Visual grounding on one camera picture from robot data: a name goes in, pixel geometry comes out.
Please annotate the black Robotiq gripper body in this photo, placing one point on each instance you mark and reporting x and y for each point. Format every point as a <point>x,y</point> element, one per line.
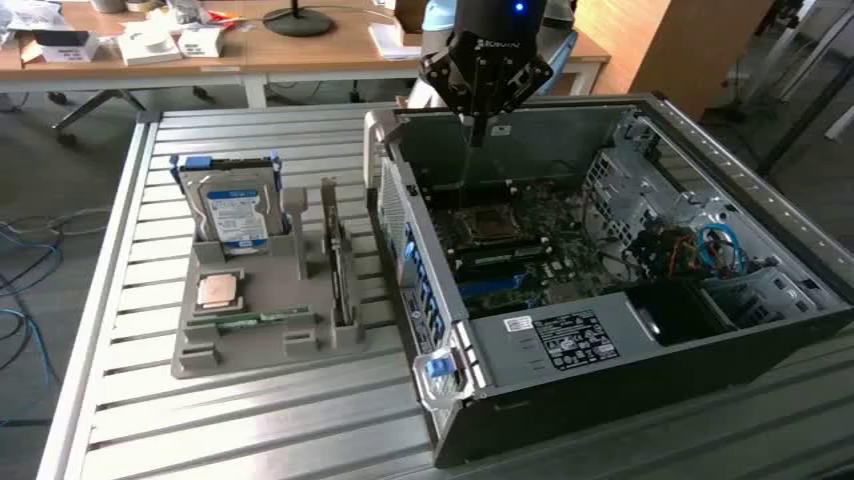
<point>496,30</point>

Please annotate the black low-profile graphics card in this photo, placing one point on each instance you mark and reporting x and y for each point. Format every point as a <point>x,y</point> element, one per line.
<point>339,270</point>

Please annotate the white paper stack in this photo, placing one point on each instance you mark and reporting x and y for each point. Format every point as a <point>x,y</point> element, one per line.
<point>393,42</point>

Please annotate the white case sticker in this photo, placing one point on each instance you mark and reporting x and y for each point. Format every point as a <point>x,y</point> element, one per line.
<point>501,130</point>

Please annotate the brown cardboard box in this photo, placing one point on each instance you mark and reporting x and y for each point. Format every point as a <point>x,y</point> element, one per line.
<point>408,15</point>

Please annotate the wooden office desk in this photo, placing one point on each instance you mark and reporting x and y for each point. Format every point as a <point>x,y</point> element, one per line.
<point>100,72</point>
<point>313,50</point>

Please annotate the black round stand base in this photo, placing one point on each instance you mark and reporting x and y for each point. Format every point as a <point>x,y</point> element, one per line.
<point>296,24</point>

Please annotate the wooden cabinet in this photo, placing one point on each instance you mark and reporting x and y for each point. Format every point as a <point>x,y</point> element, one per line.
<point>700,50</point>

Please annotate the CPU socket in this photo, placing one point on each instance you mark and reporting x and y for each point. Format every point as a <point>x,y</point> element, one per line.
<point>489,225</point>

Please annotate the white box with label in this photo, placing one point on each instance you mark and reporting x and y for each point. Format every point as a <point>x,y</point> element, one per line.
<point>200,42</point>

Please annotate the green motherboard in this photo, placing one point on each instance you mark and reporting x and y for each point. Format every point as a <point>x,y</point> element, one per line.
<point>574,270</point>

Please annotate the hard disk with blue caddy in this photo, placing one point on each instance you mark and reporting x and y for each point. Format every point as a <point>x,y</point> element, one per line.
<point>229,210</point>

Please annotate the blue expansion slot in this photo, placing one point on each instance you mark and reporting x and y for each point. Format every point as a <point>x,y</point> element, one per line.
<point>489,287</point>

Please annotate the white box with round disc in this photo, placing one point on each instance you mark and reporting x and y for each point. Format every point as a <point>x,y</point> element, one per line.
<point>148,47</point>

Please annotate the grey plastic parts rack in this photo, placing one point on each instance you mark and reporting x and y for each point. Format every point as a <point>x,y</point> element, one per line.
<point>267,290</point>

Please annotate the copper-topped CPU chip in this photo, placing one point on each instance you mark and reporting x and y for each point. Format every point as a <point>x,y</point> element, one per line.
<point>216,292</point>

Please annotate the grey power supply unit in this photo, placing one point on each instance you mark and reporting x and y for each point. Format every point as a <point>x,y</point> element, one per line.
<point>507,350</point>

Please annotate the white box with black lid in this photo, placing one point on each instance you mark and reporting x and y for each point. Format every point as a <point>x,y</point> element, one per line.
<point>66,50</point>

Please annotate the silver disk bay cage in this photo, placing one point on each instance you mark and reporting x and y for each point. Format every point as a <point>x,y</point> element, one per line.
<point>767,295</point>

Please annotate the blue plastic case latch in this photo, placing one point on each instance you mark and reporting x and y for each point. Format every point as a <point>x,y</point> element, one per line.
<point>440,367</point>

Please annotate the clear plastic bag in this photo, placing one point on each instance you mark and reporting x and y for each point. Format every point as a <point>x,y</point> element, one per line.
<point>33,15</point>

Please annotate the open black PC case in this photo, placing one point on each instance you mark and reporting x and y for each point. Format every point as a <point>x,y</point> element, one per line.
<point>600,400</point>

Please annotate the black metal post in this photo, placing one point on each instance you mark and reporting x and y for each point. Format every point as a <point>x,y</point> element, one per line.
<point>800,120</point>

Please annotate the grey wheeled leg frame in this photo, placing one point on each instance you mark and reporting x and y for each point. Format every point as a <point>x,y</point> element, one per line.
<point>86,107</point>

